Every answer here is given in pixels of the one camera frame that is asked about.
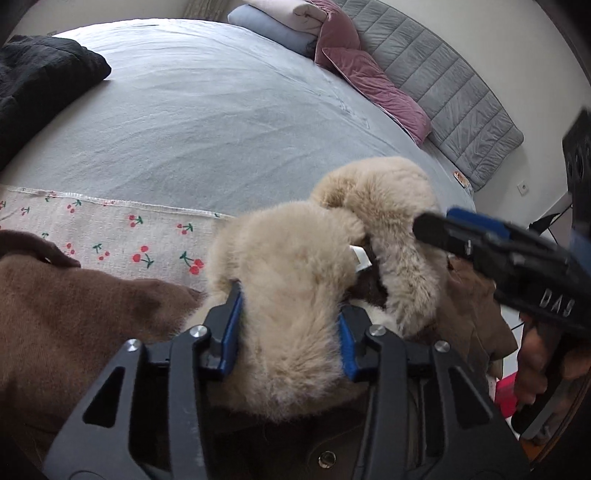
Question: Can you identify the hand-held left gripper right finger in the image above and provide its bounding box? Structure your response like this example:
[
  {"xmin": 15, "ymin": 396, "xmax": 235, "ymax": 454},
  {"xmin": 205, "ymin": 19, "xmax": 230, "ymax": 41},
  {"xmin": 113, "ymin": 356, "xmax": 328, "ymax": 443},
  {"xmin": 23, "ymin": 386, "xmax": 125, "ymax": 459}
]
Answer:
[{"xmin": 338, "ymin": 307, "xmax": 530, "ymax": 480}]

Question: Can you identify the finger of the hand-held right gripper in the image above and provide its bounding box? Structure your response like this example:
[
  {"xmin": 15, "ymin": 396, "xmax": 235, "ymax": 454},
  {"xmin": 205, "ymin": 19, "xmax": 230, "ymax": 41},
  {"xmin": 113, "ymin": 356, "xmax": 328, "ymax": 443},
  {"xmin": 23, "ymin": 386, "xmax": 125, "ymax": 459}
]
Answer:
[
  {"xmin": 412, "ymin": 211, "xmax": 498, "ymax": 278},
  {"xmin": 446, "ymin": 207, "xmax": 532, "ymax": 247}
]

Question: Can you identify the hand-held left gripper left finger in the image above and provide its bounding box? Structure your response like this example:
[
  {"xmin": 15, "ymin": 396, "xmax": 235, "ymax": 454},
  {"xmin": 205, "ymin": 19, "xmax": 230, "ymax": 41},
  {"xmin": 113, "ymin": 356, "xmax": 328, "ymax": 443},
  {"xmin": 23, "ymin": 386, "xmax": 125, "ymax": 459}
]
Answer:
[{"xmin": 44, "ymin": 281, "xmax": 244, "ymax": 480}]

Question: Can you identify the brown coat with fur collar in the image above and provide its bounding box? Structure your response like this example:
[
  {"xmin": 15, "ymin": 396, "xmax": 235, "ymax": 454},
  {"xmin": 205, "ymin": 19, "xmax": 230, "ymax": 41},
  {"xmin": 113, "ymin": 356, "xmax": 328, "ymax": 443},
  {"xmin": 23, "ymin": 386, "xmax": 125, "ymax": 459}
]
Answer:
[{"xmin": 0, "ymin": 156, "xmax": 519, "ymax": 480}]

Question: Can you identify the person's right hand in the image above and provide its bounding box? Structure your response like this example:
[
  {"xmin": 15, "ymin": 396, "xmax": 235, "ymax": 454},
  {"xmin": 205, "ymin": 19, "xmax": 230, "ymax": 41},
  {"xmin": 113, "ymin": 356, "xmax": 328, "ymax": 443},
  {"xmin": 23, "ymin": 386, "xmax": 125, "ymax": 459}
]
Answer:
[{"xmin": 513, "ymin": 313, "xmax": 591, "ymax": 412}]

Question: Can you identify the red object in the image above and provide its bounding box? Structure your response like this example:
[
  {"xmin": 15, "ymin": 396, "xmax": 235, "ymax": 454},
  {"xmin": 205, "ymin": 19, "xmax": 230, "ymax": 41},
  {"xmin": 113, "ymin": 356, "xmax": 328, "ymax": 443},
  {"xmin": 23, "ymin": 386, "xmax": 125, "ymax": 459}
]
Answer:
[{"xmin": 493, "ymin": 373, "xmax": 520, "ymax": 417}]

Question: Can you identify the grey quilted headboard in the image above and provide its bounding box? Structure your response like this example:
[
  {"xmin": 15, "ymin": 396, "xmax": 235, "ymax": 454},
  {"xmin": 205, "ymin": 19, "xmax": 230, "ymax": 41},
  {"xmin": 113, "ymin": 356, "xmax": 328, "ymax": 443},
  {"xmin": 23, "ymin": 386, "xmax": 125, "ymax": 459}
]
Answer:
[{"xmin": 335, "ymin": 0, "xmax": 525, "ymax": 193}]

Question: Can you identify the cherry print cloth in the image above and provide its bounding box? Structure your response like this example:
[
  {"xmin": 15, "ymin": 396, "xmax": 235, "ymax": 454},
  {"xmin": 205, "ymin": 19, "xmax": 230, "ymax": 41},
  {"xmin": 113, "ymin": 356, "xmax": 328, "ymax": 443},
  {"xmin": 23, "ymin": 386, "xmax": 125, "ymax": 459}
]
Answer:
[{"xmin": 0, "ymin": 185, "xmax": 237, "ymax": 292}]

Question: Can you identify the pink velvet quilt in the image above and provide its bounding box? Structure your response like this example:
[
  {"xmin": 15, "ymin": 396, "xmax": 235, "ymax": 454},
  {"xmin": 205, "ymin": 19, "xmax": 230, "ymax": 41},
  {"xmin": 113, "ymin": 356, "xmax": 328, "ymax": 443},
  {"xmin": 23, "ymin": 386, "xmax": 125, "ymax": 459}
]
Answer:
[{"xmin": 307, "ymin": 0, "xmax": 433, "ymax": 147}]

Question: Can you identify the grey bed sheet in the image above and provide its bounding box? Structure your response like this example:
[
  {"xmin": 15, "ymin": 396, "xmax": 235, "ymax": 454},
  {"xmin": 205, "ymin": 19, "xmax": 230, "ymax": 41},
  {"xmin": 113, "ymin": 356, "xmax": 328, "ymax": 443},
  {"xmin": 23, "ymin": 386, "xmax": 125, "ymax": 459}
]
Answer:
[{"xmin": 0, "ymin": 18, "xmax": 477, "ymax": 217}]

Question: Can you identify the white folded blanket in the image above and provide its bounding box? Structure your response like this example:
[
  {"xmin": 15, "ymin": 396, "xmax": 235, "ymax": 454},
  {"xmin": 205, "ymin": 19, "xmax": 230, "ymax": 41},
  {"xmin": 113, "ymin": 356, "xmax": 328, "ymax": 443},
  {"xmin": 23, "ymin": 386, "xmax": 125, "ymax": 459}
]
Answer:
[{"xmin": 247, "ymin": 0, "xmax": 331, "ymax": 38}]

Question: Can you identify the light blue pillow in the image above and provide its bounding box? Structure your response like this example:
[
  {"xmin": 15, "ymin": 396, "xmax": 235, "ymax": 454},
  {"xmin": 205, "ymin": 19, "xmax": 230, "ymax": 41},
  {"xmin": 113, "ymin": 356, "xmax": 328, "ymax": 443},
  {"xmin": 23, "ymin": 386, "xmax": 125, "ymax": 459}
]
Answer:
[{"xmin": 227, "ymin": 4, "xmax": 320, "ymax": 59}]

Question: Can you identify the black cloth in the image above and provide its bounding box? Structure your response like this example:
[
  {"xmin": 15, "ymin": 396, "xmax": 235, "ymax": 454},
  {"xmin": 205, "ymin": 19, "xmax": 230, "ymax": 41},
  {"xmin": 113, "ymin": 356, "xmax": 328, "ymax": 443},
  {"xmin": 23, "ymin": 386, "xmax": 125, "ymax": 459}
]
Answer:
[{"xmin": 0, "ymin": 34, "xmax": 113, "ymax": 172}]

